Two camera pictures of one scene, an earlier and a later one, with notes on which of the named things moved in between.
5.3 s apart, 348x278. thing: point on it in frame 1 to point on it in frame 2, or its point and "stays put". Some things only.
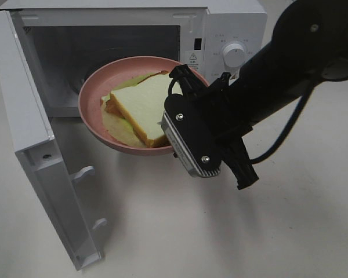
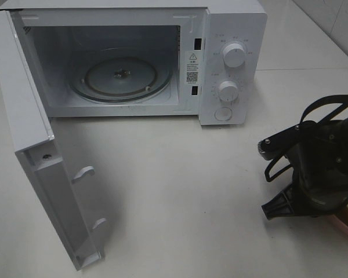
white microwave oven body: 62,39 stays put
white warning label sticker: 191,59 stays put
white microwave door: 34,141 stays put
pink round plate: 103,79 to 340,231
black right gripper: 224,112 to 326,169
